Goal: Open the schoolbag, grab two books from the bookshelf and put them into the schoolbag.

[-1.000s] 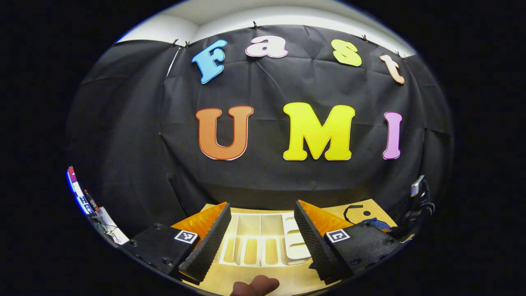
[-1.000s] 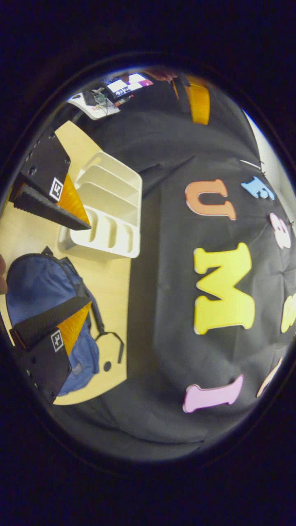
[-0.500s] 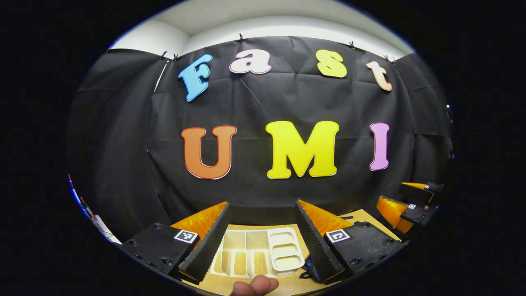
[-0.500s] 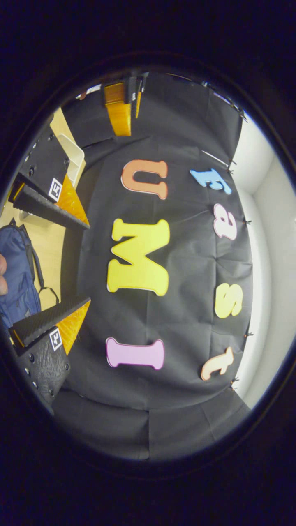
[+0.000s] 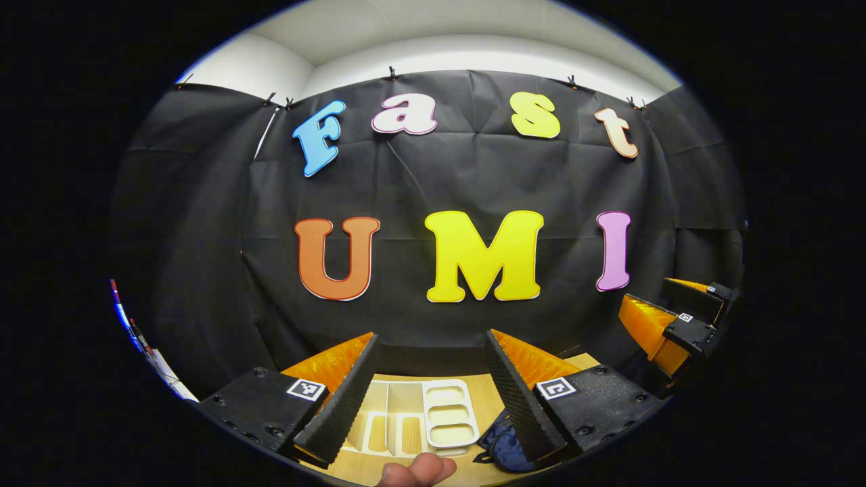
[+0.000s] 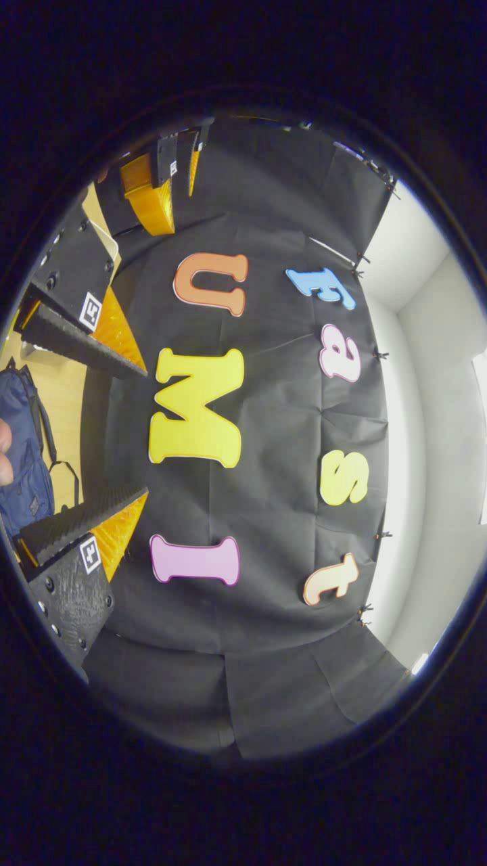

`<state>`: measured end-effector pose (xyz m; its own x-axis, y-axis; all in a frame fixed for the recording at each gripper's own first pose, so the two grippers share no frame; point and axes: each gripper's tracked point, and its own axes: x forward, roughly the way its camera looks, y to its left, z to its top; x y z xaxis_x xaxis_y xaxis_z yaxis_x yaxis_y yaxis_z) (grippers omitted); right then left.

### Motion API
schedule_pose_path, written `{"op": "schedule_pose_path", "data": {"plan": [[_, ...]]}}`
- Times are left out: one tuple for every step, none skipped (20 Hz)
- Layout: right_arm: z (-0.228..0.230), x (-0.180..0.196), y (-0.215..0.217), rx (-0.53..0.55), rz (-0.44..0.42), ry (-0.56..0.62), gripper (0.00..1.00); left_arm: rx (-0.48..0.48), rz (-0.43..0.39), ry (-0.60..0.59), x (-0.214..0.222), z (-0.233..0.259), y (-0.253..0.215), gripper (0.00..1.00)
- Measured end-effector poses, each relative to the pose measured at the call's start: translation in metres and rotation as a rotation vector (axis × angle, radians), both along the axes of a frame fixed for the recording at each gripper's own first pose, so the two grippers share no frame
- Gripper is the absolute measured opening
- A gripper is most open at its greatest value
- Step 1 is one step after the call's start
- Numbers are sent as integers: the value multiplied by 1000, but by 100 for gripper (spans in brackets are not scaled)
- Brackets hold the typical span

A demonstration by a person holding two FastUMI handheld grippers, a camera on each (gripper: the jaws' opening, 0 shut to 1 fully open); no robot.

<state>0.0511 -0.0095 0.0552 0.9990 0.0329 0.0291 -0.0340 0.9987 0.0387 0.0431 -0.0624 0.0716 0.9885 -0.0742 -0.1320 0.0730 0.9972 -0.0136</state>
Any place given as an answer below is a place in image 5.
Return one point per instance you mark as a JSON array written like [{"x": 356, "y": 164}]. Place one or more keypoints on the white panel with electronics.
[{"x": 172, "y": 379}]

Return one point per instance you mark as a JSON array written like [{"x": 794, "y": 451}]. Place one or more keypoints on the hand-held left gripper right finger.
[{"x": 517, "y": 399}]

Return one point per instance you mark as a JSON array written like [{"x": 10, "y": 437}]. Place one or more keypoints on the navy blue schoolbag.
[{"x": 507, "y": 446}]

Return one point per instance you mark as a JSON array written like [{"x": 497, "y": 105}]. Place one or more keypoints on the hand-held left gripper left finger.
[{"x": 348, "y": 399}]

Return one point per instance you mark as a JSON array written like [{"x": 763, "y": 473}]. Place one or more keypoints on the white plastic bookshelf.
[{"x": 446, "y": 416}]

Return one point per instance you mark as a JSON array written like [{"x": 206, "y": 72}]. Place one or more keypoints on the row of black cloth clips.
[{"x": 391, "y": 73}]

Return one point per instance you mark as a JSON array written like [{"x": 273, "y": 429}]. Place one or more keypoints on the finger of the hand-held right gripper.
[
  {"x": 703, "y": 297},
  {"x": 649, "y": 325}
]

